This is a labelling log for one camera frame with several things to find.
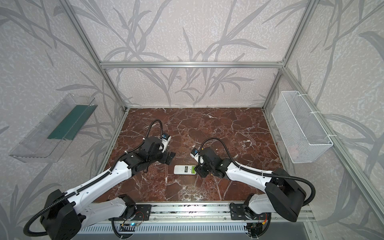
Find red white remote control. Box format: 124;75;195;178
174;165;196;175

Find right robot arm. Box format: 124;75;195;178
191;148;316;222

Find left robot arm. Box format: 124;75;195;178
23;134;175;240

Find green mat in shelf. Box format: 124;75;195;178
48;105;98;141

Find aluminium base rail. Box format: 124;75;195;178
61;201;317;224

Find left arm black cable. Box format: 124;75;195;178
23;119;164;238

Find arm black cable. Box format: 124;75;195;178
198;137;316;207
23;119;164;238

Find white wire mesh basket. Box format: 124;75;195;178
272;91;333;164

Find clear plastic wall shelf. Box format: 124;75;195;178
9;94;97;163

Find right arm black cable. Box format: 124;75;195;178
198;137;316;207

